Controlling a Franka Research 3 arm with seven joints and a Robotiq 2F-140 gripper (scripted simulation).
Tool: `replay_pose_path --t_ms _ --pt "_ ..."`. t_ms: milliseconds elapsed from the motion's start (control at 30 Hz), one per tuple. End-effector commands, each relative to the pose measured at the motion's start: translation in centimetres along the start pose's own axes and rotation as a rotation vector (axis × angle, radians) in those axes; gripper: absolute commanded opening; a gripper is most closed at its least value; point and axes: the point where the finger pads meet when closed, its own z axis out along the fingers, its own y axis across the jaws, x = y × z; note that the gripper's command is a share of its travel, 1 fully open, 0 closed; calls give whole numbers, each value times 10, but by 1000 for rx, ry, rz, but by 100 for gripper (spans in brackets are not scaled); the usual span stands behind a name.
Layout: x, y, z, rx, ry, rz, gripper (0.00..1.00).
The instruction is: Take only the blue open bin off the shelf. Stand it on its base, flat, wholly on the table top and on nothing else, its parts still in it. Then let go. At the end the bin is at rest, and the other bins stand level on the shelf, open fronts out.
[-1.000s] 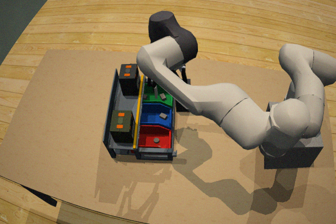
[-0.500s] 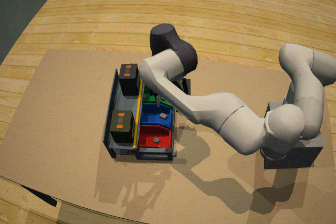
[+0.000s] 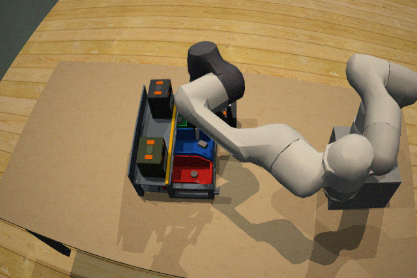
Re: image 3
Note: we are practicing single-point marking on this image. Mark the green open bin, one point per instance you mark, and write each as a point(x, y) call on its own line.
point(183, 125)

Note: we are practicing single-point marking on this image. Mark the red open bin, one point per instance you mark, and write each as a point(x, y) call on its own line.
point(184, 165)

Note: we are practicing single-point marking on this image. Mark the blue bin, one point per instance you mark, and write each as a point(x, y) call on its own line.
point(187, 145)

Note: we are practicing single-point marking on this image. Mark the dark grey metal shelf rack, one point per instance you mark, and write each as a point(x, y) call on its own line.
point(146, 126)

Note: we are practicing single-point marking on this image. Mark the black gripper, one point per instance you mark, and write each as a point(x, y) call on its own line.
point(220, 115)

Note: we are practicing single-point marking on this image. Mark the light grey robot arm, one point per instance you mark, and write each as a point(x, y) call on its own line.
point(345, 164)

